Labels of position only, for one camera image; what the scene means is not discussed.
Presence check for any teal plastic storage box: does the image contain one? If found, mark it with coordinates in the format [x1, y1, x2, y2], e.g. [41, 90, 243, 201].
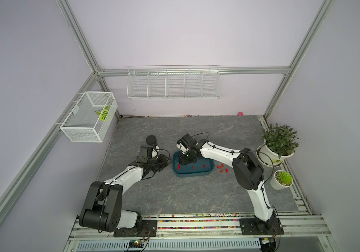
[173, 151, 214, 178]

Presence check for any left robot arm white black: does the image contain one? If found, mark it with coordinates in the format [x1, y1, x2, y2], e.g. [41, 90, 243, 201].
[79, 154, 171, 236]

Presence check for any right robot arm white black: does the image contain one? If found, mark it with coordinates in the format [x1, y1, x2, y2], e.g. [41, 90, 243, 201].
[176, 140, 276, 223]

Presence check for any black round container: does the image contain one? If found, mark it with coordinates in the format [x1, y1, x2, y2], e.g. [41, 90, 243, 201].
[145, 135, 157, 146]

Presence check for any green toy in basket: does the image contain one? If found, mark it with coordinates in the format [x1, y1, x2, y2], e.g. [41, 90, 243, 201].
[95, 106, 111, 121]

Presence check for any white pot leafy plant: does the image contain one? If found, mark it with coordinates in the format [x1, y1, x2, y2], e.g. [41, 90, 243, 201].
[258, 123, 300, 167]

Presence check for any small white pot succulent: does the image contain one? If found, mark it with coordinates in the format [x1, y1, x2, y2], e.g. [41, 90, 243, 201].
[270, 170, 294, 191]

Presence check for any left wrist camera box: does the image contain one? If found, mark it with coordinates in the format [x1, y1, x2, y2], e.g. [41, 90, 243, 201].
[136, 146, 153, 163]

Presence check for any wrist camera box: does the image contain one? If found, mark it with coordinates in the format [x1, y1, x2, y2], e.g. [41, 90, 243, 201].
[176, 133, 198, 152]
[136, 146, 153, 163]

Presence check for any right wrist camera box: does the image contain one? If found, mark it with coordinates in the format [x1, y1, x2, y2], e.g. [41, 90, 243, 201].
[176, 133, 198, 152]

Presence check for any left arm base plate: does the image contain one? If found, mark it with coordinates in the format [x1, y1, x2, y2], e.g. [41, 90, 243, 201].
[113, 219, 158, 238]

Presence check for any white wire wall shelf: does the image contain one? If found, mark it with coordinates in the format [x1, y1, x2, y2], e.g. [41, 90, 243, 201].
[126, 65, 222, 100]

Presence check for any white wire basket left wall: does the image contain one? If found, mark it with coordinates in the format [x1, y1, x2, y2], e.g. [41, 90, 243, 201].
[60, 91, 118, 143]

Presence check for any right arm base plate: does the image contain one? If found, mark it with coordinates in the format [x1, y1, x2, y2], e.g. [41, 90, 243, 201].
[239, 218, 285, 236]

